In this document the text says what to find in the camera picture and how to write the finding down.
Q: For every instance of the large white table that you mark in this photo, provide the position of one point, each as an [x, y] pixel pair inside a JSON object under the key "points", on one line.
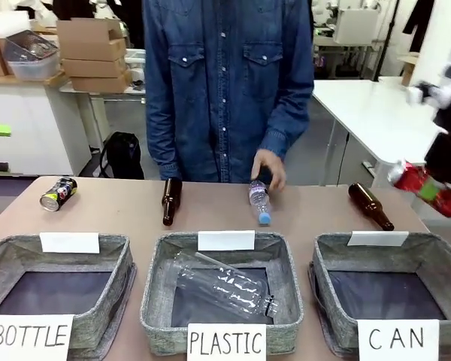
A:
{"points": [[368, 113]]}

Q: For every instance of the white paper label plastic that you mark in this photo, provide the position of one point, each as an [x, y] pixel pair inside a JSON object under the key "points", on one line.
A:
{"points": [[227, 342]]}

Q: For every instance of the white cabinet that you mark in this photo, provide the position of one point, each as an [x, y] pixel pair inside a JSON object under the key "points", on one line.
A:
{"points": [[34, 128]]}

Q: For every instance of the person's denim shirt torso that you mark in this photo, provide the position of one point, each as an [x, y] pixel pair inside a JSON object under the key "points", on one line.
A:
{"points": [[210, 86]]}

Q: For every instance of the white paper label bottle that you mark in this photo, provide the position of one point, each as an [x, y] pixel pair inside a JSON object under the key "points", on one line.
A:
{"points": [[30, 336]]}

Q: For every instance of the grey fabric basket labelled bottle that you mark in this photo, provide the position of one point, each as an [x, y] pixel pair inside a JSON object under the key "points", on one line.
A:
{"points": [[109, 301]]}

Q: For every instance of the white machine box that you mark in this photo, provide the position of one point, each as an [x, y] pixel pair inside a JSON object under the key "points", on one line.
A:
{"points": [[355, 26]]}

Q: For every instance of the person's left hand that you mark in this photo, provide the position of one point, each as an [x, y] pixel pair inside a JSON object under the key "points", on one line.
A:
{"points": [[272, 165]]}

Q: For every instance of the white side table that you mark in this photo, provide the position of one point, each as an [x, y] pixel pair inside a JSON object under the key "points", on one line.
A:
{"points": [[97, 113]]}

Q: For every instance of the small blue-capped water bottle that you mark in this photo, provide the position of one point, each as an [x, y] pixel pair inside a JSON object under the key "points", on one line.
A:
{"points": [[261, 201]]}

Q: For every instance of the red crushed drink can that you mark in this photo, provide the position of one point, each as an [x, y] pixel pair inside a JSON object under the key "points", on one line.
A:
{"points": [[409, 179]]}

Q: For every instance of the blank white card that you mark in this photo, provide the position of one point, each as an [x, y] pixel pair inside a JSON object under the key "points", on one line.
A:
{"points": [[69, 242], [225, 240], [377, 238]]}

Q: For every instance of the black pepsi drink can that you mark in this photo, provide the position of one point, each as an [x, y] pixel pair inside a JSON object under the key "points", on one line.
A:
{"points": [[59, 193]]}

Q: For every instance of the brown glass beer bottle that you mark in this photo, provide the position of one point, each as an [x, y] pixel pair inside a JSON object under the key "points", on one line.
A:
{"points": [[170, 199], [370, 205]]}

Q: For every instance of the open cardboard box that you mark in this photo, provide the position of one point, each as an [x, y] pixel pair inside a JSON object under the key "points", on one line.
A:
{"points": [[86, 37]]}

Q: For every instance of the grey fabric basket labelled can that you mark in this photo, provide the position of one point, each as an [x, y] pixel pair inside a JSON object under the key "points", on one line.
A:
{"points": [[323, 270]]}

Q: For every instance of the flat closed cardboard box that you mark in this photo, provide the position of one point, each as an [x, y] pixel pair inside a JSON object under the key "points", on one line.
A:
{"points": [[97, 83], [94, 67]]}

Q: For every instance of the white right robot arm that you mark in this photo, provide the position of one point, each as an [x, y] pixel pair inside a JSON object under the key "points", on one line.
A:
{"points": [[445, 90]]}

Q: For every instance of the clear plastic storage bin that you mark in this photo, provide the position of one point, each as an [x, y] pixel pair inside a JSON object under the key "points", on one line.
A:
{"points": [[32, 56]]}

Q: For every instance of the grey fabric basket labelled plastic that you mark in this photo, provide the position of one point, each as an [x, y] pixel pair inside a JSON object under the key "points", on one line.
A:
{"points": [[161, 263]]}

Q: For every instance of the black backpack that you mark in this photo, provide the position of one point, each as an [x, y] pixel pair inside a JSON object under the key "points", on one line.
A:
{"points": [[122, 156]]}

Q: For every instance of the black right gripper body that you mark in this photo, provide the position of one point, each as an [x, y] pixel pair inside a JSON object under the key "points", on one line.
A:
{"points": [[447, 158]]}

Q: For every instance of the person's left denim-sleeved forearm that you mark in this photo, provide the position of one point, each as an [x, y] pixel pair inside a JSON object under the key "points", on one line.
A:
{"points": [[285, 124]]}

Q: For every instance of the white paper label can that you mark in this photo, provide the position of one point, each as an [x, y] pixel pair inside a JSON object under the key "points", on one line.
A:
{"points": [[398, 338]]}

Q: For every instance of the large clear plastic bottle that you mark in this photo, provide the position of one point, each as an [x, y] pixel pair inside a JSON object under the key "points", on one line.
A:
{"points": [[225, 287]]}

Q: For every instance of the hanging black jacket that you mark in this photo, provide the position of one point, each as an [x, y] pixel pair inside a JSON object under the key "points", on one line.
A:
{"points": [[417, 22]]}

